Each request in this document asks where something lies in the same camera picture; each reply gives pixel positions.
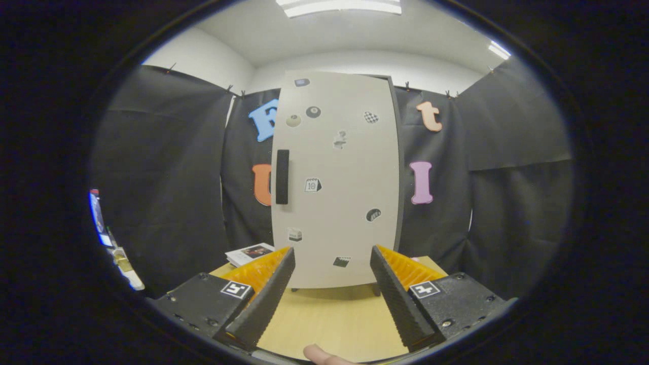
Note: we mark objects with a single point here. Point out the small ceiling light panel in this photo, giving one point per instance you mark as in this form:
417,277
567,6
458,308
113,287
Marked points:
499,50

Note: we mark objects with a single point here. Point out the computer monitor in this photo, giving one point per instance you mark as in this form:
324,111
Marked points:
97,218

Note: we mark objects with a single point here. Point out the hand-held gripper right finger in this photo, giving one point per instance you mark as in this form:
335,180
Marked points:
398,304

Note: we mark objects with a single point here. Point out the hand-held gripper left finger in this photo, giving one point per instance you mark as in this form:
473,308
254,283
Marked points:
268,304

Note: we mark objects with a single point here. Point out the long ceiling light panel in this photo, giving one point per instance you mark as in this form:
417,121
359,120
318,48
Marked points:
339,7

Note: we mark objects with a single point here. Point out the grey shoe cabinet door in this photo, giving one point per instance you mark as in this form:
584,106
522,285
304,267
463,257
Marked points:
345,203

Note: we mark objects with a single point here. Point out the cluttered white side desk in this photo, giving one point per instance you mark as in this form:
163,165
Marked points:
129,274

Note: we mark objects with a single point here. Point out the black backdrop cloth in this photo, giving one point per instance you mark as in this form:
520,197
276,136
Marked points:
167,177

